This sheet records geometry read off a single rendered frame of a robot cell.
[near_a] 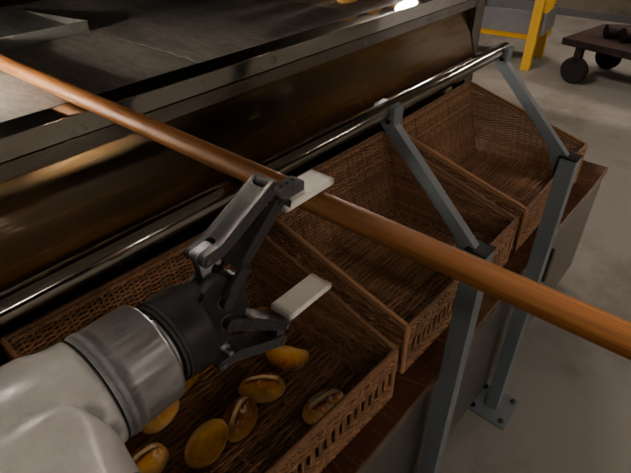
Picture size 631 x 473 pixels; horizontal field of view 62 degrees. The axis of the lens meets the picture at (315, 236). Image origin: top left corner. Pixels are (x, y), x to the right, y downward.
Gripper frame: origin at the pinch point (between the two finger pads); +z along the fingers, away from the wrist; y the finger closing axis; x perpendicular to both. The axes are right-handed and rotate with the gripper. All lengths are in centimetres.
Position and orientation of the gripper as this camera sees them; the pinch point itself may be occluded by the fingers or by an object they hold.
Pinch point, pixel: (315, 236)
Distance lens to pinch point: 55.5
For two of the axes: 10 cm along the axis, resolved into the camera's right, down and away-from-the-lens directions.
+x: 7.7, 3.7, -5.2
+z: 6.4, -4.5, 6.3
